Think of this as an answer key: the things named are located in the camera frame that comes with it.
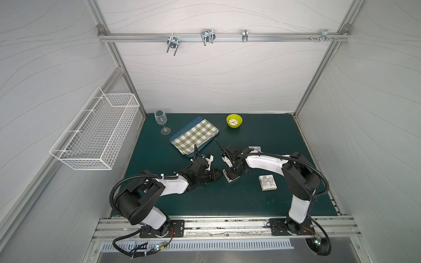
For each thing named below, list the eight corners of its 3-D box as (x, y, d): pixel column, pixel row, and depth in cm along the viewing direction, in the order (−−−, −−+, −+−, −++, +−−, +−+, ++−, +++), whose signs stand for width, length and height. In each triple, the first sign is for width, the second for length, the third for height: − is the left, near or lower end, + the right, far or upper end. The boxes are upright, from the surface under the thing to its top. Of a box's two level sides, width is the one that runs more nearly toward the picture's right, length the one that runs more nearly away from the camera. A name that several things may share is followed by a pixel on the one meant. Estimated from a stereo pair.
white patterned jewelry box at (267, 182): (262, 191, 86) (266, 184, 79) (258, 178, 91) (262, 171, 84) (270, 190, 87) (276, 183, 79) (266, 177, 91) (271, 170, 84)
